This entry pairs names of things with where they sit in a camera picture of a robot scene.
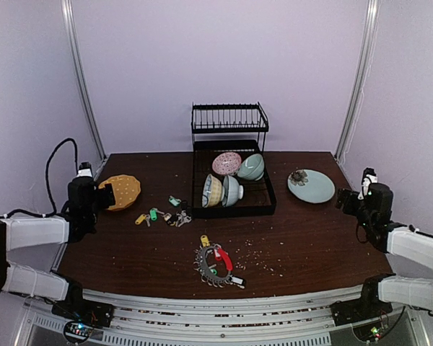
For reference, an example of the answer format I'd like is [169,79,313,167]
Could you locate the yellow tag key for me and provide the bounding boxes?
[200,234,211,247]

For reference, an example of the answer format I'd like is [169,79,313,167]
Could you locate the large grey red keyring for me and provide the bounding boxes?
[193,244,233,288]

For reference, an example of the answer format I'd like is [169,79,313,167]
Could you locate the red tag key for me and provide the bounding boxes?
[214,248,224,262]

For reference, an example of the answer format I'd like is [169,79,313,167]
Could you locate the green tag key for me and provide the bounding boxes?
[209,265,217,275]

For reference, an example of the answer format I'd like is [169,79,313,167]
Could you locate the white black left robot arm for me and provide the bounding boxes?
[0,162,115,320]

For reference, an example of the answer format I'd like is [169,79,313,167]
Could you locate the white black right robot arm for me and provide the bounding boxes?
[331,167,433,325]

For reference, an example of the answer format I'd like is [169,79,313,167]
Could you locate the yellow green tag keys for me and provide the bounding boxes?
[134,208,165,227]

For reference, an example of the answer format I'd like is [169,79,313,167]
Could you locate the yellow dotted plate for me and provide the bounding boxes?
[99,174,141,211]

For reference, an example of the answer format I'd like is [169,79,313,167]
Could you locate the light blue flower plate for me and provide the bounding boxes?
[287,169,336,204]

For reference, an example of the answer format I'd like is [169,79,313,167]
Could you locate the teal tag key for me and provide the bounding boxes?
[168,195,181,207]

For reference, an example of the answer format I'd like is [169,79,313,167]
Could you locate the black head key bunch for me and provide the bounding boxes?
[162,210,193,228]

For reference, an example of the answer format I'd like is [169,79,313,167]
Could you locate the green celadon bowl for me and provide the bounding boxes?
[237,154,265,181]

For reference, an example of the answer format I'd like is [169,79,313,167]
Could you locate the blue yellow patterned bowl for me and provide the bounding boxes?
[201,174,224,208]

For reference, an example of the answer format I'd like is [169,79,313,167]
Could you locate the grey blue ribbed bowl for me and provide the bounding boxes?
[222,175,244,208]

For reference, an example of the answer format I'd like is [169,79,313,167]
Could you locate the pink patterned bowl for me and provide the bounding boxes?
[211,151,242,175]

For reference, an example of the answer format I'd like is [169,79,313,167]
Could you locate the white tag key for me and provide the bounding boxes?
[228,275,246,289]

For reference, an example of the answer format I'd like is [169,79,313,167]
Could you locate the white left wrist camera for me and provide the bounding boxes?
[76,161,93,178]

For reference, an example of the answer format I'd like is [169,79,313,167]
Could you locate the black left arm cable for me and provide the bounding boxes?
[0,138,79,219]

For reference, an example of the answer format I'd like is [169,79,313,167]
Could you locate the black wire dish rack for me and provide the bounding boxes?
[191,102,276,219]

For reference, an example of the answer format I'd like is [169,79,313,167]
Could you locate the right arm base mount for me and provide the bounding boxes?
[330,299,393,343]

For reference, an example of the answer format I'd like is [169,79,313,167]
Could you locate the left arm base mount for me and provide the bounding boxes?
[51,300,114,344]

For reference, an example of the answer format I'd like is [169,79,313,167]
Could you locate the right aluminium frame post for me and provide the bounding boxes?
[335,0,381,164]

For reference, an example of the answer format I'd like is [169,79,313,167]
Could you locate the aluminium frame post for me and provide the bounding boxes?
[335,0,381,164]
[61,0,107,161]

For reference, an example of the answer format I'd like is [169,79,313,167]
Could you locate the left aluminium frame post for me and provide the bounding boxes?
[61,0,107,161]

